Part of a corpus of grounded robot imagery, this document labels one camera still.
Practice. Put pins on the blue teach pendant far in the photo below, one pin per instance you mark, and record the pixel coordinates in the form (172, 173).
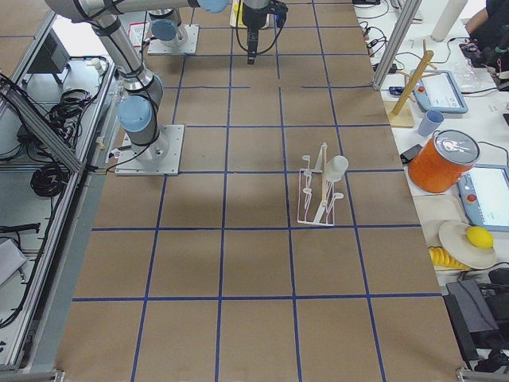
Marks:
(437, 90)

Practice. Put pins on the black smartphone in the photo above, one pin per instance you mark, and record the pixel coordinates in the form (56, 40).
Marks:
(408, 155)

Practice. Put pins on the blue teach pendant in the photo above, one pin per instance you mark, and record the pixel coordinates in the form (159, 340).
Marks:
(437, 90)
(484, 195)

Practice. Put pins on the wooden mug tree stand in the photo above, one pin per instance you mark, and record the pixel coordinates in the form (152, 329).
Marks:
(399, 112)

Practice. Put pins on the yellow lemon toy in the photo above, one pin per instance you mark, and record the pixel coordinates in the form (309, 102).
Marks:
(480, 237)

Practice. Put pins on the blue cup on desk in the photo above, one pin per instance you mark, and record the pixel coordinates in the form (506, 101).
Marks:
(430, 122)

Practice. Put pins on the beige round plate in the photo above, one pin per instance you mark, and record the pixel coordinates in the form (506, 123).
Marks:
(453, 238)

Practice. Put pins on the aluminium frame post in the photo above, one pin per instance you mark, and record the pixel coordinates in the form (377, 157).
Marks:
(400, 30)

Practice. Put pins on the orange bucket with lid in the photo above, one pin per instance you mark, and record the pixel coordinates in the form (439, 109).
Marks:
(444, 159)

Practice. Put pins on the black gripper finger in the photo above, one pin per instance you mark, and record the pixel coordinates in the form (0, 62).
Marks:
(252, 45)

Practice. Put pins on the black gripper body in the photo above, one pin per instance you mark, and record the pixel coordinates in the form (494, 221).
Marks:
(253, 17)

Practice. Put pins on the blue teach pendant near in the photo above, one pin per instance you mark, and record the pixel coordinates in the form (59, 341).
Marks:
(484, 195)

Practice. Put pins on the yellow spiral toy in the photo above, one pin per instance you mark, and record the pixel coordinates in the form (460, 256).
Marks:
(441, 258)

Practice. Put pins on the white plastic cup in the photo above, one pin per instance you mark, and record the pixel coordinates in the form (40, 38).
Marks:
(335, 168)

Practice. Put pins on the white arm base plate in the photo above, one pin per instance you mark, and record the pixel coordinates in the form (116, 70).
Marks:
(162, 157)
(173, 40)

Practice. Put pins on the white wire cup rack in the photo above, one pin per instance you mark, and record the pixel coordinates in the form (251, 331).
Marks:
(316, 197)

